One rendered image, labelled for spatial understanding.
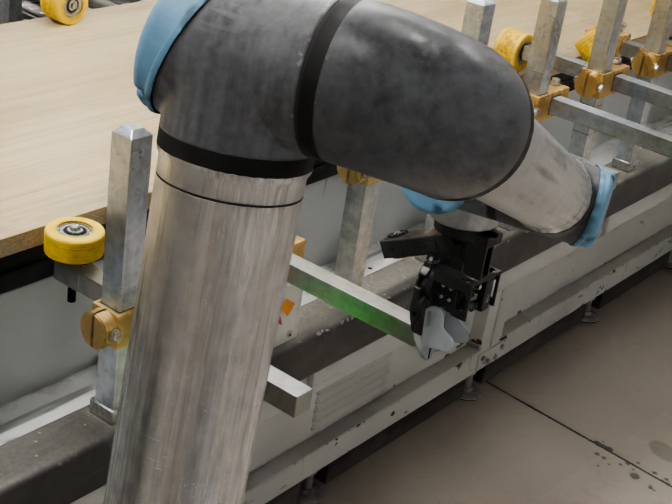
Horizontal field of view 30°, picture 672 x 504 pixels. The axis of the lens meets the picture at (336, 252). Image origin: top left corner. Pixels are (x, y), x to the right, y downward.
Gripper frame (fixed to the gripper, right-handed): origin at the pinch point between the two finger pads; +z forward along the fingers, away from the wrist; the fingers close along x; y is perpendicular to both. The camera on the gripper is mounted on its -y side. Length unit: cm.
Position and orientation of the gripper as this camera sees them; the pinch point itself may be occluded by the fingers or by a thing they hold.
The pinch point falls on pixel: (423, 348)
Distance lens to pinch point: 169.2
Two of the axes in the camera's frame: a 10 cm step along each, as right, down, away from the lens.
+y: 7.7, 3.7, -5.2
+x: 6.2, -2.7, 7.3
